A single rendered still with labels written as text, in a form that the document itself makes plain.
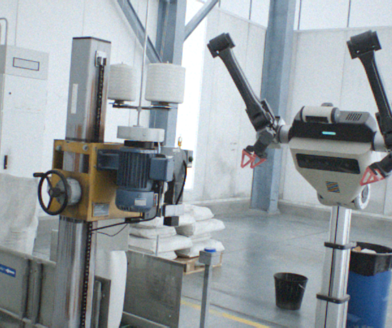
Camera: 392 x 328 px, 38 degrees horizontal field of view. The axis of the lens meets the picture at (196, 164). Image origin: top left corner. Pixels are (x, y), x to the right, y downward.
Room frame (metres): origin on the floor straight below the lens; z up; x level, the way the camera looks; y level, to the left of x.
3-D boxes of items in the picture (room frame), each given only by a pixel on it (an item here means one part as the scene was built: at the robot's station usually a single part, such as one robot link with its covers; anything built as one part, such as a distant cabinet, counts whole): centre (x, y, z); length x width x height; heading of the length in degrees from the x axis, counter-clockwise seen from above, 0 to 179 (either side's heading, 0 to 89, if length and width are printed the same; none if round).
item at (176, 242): (5.51, 0.30, 0.32); 0.66 x 0.43 x 0.15; 146
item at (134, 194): (2.25, 0.23, 1.21); 0.15 x 0.15 x 0.25
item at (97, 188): (2.42, 0.41, 1.18); 0.34 x 0.25 x 0.31; 144
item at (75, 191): (2.25, 0.51, 1.14); 0.11 x 0.06 x 0.11; 54
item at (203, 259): (2.76, -0.11, 0.81); 0.08 x 0.08 x 0.06; 54
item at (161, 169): (2.23, 0.13, 1.25); 0.10 x 0.08 x 0.12; 169
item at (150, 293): (3.20, 0.44, 0.54); 1.05 x 0.02 x 0.41; 54
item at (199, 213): (6.15, 0.12, 0.56); 0.67 x 0.43 x 0.15; 54
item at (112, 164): (2.27, 0.32, 1.27); 0.12 x 0.09 x 0.09; 144
